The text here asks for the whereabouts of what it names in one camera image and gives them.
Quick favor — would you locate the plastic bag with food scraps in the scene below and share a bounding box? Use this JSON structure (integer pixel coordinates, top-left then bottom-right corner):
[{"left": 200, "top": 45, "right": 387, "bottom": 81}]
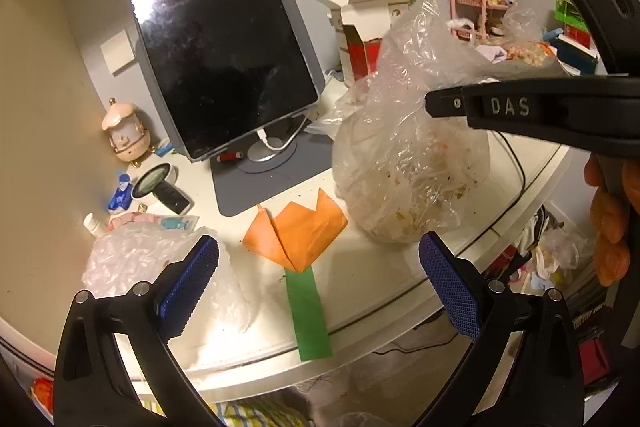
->
[{"left": 332, "top": 0, "right": 490, "bottom": 243}]

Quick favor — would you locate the bubble wrap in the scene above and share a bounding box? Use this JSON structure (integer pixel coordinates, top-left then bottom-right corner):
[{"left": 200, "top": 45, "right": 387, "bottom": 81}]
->
[{"left": 82, "top": 222, "right": 250, "bottom": 371}]

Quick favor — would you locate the person's hand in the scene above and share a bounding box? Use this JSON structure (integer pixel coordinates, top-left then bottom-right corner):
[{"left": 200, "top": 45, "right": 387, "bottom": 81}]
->
[{"left": 584, "top": 154, "right": 631, "bottom": 287}]

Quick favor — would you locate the snack bag orange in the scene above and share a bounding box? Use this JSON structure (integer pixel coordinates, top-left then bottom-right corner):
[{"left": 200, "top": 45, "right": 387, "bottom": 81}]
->
[{"left": 502, "top": 40, "right": 555, "bottom": 67}]

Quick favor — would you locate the pink desk rack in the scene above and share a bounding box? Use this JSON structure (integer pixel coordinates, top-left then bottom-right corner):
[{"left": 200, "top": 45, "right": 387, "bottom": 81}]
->
[{"left": 449, "top": 0, "right": 510, "bottom": 42}]

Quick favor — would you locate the green tissue box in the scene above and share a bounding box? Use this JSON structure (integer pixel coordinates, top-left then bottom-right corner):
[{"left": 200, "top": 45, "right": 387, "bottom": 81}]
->
[{"left": 553, "top": 0, "right": 589, "bottom": 34}]

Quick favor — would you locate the red white open box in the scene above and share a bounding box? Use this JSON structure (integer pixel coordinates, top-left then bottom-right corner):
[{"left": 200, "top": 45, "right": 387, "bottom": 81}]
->
[{"left": 318, "top": 0, "right": 437, "bottom": 88}]

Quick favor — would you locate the grey tablet stand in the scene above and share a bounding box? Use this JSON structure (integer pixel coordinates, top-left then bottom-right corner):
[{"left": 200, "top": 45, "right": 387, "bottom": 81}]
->
[{"left": 136, "top": 0, "right": 331, "bottom": 217}]

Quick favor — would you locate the small white pill bottle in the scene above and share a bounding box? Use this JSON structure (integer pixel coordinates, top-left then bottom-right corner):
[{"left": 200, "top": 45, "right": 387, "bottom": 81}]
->
[{"left": 82, "top": 212, "right": 107, "bottom": 239}]

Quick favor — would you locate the blue white small tube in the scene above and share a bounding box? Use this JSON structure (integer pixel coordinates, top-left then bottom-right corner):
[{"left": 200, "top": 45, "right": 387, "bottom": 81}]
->
[{"left": 107, "top": 172, "right": 134, "bottom": 215}]

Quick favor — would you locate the pink sticker packet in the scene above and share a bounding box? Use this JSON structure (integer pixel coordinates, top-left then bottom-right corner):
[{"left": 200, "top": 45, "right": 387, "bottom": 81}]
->
[{"left": 106, "top": 212, "right": 200, "bottom": 232}]

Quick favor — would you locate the orange green paper tulip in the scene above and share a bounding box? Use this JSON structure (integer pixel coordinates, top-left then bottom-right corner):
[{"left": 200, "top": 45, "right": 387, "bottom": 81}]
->
[{"left": 242, "top": 190, "right": 348, "bottom": 362}]

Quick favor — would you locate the black magnifying glass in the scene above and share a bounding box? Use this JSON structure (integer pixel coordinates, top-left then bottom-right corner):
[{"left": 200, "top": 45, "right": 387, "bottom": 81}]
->
[{"left": 132, "top": 162, "right": 193, "bottom": 216}]

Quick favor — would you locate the black tablet screen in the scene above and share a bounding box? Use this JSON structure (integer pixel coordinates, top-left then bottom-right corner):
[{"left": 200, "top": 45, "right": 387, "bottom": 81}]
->
[{"left": 130, "top": 0, "right": 321, "bottom": 161}]

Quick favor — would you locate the pink carousel night light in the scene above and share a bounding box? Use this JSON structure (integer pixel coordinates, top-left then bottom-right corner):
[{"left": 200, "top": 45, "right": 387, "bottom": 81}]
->
[{"left": 101, "top": 98, "right": 151, "bottom": 168}]

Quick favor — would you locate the black cable on desk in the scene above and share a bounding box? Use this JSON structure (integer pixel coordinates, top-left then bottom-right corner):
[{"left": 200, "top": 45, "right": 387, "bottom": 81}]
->
[{"left": 466, "top": 131, "right": 528, "bottom": 253}]

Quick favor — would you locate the white wall switch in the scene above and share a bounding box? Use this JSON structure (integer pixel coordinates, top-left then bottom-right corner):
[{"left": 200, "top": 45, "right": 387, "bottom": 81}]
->
[{"left": 100, "top": 29, "right": 136, "bottom": 76}]

